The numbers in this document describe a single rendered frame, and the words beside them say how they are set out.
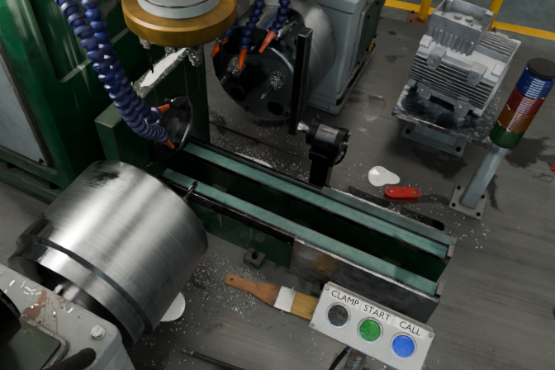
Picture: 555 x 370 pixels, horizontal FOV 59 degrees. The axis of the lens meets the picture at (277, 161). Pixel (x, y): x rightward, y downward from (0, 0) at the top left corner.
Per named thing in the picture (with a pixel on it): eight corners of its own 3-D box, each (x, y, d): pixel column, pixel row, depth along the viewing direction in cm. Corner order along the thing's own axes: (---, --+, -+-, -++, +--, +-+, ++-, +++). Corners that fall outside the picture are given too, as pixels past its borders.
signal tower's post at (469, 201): (448, 208, 121) (519, 71, 89) (454, 185, 126) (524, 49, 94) (480, 220, 119) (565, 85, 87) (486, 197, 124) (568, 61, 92)
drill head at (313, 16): (195, 120, 120) (187, 32, 101) (270, 35, 145) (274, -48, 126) (288, 158, 113) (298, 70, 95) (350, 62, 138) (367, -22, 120)
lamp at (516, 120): (495, 126, 100) (504, 110, 97) (500, 109, 104) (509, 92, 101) (525, 136, 99) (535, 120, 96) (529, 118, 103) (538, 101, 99)
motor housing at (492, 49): (400, 96, 129) (419, 34, 115) (429, 61, 140) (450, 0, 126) (473, 130, 122) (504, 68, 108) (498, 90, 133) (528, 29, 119)
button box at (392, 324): (311, 321, 78) (306, 327, 73) (328, 280, 79) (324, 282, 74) (415, 372, 74) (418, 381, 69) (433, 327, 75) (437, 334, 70)
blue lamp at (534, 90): (514, 92, 94) (524, 73, 90) (518, 75, 97) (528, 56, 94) (546, 102, 92) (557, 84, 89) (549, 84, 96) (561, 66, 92)
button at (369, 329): (357, 334, 73) (356, 336, 71) (364, 315, 73) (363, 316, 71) (376, 343, 72) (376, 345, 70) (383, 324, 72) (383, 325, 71)
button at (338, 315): (325, 319, 74) (324, 320, 73) (333, 300, 74) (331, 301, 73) (343, 328, 73) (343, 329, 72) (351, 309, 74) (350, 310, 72)
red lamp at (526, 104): (504, 110, 97) (514, 92, 94) (509, 92, 101) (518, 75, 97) (535, 120, 96) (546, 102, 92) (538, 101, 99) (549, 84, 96)
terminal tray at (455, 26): (422, 39, 120) (431, 13, 115) (439, 20, 126) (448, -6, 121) (470, 58, 116) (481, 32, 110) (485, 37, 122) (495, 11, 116)
